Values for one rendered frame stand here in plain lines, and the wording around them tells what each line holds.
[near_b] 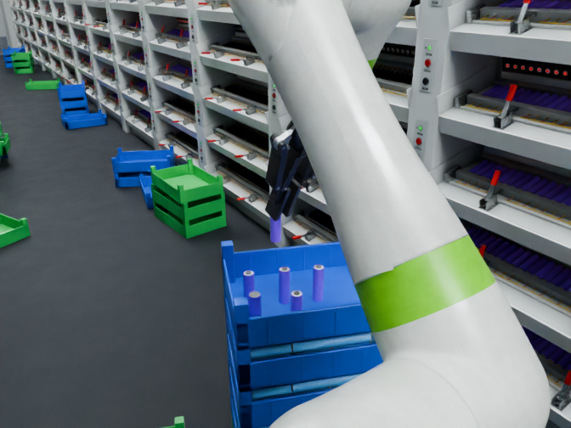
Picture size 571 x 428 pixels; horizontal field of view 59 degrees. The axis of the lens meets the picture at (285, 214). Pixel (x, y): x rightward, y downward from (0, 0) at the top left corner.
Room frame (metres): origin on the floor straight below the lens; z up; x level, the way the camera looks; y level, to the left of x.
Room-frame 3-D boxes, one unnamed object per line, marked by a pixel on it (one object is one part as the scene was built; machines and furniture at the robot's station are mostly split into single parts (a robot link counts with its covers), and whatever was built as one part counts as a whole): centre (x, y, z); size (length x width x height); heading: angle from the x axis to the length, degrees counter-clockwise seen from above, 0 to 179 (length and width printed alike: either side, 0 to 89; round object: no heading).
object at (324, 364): (0.71, -0.05, 0.44); 0.30 x 0.20 x 0.08; 102
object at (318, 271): (0.71, -0.05, 0.52); 0.02 x 0.02 x 0.06
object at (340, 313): (0.71, -0.05, 0.52); 0.30 x 0.20 x 0.08; 102
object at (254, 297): (0.63, 0.05, 0.52); 0.02 x 0.02 x 0.06
